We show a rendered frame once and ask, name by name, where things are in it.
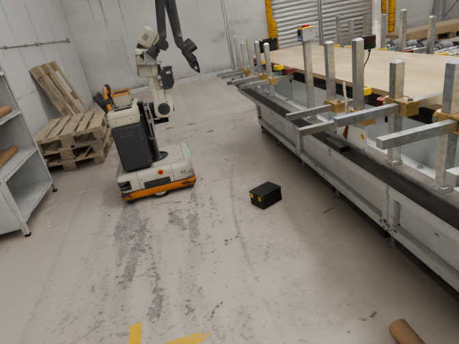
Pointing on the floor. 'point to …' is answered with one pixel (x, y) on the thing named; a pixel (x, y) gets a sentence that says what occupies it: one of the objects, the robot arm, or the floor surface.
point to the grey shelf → (19, 166)
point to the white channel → (376, 21)
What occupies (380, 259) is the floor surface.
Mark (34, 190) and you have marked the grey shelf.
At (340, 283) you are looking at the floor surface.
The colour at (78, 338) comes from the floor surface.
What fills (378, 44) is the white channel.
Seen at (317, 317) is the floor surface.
